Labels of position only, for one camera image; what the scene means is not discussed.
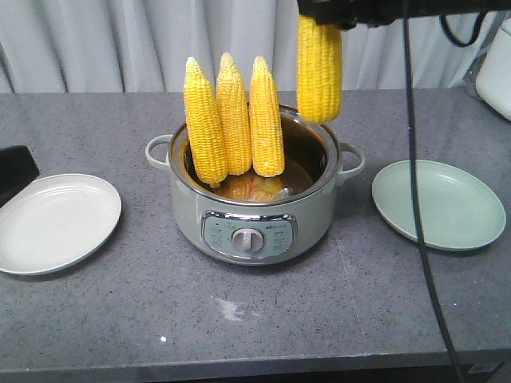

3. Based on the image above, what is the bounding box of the yellow corn cob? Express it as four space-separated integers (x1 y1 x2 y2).
184 57 228 188
297 15 343 124
249 56 285 177
216 52 252 176

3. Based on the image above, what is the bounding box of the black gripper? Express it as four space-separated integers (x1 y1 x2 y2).
297 0 402 30

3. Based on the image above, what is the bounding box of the black cable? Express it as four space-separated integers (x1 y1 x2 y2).
401 0 468 383

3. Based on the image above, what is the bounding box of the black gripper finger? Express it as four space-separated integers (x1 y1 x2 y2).
0 145 40 207

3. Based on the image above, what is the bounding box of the green round plate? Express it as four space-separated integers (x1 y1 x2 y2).
372 160 507 251

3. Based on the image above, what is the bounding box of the white pleated curtain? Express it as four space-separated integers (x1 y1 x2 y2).
1 1 504 93

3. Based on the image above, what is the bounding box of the white rice cooker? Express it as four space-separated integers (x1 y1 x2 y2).
476 18 511 120

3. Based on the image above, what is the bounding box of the white round plate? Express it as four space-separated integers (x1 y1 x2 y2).
1 174 122 275

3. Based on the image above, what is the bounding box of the green electric cooking pot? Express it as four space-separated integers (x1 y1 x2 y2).
145 105 366 266

